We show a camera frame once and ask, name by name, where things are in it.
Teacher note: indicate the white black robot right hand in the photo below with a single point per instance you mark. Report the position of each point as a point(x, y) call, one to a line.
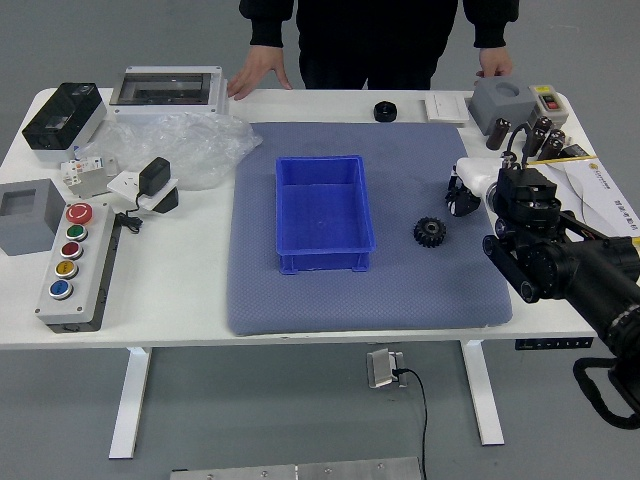
point(475, 172)

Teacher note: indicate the person's left hand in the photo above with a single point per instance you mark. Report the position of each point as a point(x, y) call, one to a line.
point(496, 62)

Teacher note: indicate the person's right hand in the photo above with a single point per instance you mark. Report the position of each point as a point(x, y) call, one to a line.
point(264, 64)

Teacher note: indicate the small black gear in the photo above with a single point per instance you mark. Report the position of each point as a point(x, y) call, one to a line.
point(450, 198)

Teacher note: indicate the big black gear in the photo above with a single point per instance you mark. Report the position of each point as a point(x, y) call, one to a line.
point(430, 233)

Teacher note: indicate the blue plastic box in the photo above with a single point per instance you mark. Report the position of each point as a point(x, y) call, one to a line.
point(322, 215)

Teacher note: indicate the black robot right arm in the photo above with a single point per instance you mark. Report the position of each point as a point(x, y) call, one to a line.
point(565, 260)

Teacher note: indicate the person's right forearm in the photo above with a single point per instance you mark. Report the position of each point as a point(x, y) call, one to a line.
point(267, 25)

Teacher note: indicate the person's left forearm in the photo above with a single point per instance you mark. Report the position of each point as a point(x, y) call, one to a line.
point(490, 25)

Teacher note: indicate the grey clear-lid distribution box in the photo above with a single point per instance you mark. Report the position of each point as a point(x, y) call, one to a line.
point(165, 92)

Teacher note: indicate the black round nut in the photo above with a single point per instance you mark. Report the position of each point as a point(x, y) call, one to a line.
point(385, 112)

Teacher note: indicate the yellow white cardboard box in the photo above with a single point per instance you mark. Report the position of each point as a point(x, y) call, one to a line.
point(600, 190)

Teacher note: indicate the grey block with round hole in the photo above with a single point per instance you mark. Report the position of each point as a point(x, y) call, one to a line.
point(500, 107)

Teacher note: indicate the dark capacitor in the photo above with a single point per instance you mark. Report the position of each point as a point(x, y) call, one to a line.
point(554, 145)
point(536, 141)
point(544, 122)

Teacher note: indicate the clear plastic bag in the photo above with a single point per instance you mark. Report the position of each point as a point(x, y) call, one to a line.
point(200, 145)

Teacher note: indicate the small black flat device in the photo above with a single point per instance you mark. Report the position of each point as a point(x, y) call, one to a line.
point(577, 151)

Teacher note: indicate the person's torso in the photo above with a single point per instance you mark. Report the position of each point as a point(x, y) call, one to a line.
point(375, 40)

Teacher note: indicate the black power adapter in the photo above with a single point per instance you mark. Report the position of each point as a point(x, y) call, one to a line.
point(154, 175)

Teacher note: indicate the black socket base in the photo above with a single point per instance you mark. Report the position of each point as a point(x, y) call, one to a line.
point(169, 202)

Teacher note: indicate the blue-grey mat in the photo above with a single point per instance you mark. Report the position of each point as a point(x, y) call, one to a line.
point(350, 305)

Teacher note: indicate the white socket plate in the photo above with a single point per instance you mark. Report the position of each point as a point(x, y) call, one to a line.
point(125, 184)

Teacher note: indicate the black table control panel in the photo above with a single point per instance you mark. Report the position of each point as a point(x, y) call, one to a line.
point(552, 344)

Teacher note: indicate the white circuit breaker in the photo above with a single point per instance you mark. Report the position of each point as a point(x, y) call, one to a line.
point(90, 175)

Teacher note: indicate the silver floor socket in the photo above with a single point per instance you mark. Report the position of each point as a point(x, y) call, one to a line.
point(380, 370)

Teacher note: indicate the white table leg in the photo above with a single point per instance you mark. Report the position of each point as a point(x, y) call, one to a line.
point(131, 400)
point(482, 395)

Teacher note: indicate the grey block with square hole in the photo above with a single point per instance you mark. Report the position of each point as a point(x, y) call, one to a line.
point(30, 220)

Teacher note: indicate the five-button control station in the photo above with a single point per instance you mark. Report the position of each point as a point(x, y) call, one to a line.
point(70, 270)

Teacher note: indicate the silver metal plate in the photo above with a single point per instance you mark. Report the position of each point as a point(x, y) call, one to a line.
point(300, 471)

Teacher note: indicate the white wall switch plate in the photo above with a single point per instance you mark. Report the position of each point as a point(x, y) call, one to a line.
point(446, 108)

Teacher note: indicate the black-lid enclosure box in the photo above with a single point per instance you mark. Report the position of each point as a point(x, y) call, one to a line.
point(60, 120)

